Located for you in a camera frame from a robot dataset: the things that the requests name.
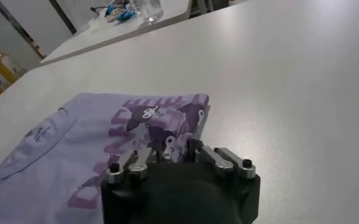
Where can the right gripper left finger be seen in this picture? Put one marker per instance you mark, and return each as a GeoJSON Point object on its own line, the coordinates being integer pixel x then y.
{"type": "Point", "coordinates": [136, 164]}

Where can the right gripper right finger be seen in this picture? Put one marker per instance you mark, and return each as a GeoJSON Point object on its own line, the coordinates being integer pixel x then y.
{"type": "Point", "coordinates": [225, 161]}

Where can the purple t-shirt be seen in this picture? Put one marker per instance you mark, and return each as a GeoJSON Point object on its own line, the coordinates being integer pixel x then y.
{"type": "Point", "coordinates": [60, 152]}

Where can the long white table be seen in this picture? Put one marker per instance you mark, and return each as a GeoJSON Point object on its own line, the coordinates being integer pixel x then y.
{"type": "Point", "coordinates": [106, 36]}

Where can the blue snack packet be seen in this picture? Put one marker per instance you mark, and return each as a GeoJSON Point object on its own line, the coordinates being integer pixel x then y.
{"type": "Point", "coordinates": [125, 14]}
{"type": "Point", "coordinates": [112, 8]}

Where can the clear unlabelled water bottle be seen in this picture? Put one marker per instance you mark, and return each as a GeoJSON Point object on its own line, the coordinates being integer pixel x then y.
{"type": "Point", "coordinates": [151, 10]}

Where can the glass door drinks fridge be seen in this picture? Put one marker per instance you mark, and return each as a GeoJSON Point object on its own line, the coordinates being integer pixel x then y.
{"type": "Point", "coordinates": [20, 29]}

